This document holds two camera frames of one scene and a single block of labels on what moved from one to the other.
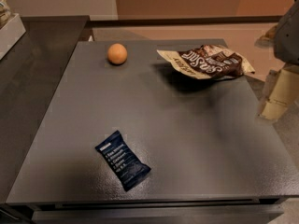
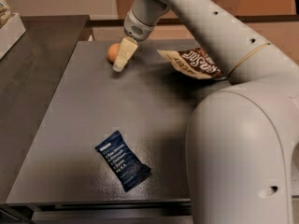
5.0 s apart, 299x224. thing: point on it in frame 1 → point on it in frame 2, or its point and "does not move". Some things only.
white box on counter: [10, 34] does not move
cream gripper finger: [284, 94] → [136, 31]
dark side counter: [30, 74] does not move
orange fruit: [117, 53] does not move
